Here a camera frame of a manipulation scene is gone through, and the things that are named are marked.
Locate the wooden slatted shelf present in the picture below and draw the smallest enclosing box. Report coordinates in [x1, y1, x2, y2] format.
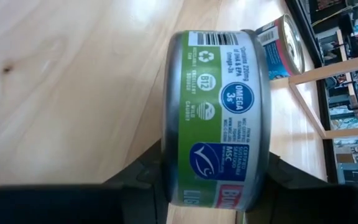
[287, 51, 358, 140]

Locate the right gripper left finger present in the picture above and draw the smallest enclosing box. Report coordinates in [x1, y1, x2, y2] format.
[0, 139, 170, 224]

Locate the blue Wild Planet seafood can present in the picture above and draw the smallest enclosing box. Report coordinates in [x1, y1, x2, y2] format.
[255, 13, 306, 81]

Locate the green Bumble Bee tuna can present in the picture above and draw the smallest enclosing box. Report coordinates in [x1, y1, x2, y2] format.
[161, 29, 272, 213]

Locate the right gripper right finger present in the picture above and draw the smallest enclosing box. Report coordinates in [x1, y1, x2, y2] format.
[244, 151, 358, 224]

